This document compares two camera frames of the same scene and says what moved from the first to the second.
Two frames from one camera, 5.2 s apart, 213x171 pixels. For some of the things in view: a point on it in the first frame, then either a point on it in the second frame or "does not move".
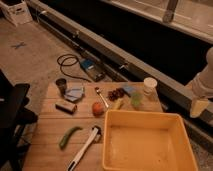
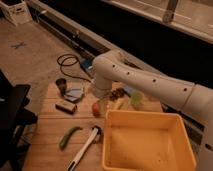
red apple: (98, 109) does not move
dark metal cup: (61, 83) does not move
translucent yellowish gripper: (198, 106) → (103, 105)
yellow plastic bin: (142, 140) does not move
